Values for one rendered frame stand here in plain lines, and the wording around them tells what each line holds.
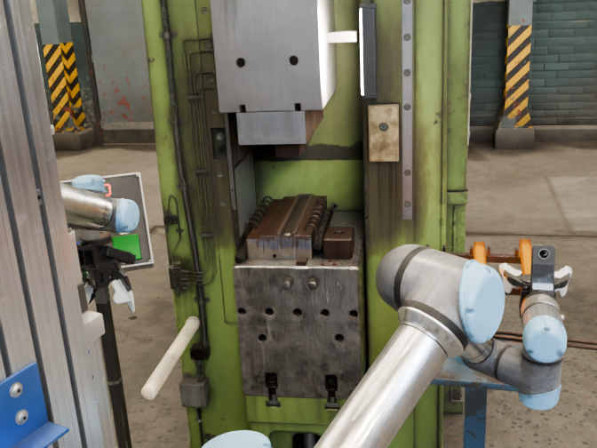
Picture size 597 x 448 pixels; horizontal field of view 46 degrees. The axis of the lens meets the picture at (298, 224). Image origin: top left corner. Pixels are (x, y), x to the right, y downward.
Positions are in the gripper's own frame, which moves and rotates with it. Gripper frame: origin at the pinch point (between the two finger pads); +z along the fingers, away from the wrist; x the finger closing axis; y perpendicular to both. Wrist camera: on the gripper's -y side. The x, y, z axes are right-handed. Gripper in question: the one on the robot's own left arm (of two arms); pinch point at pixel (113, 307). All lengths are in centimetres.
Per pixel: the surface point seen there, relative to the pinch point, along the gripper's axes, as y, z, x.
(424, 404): -77, 60, 59
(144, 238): -25.5, -9.2, -9.1
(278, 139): -50, -35, 24
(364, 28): -67, -64, 44
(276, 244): -49, -3, 22
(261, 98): -48, -47, 20
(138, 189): -31.1, -22.0, -14.0
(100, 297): -22.4, 11.1, -26.7
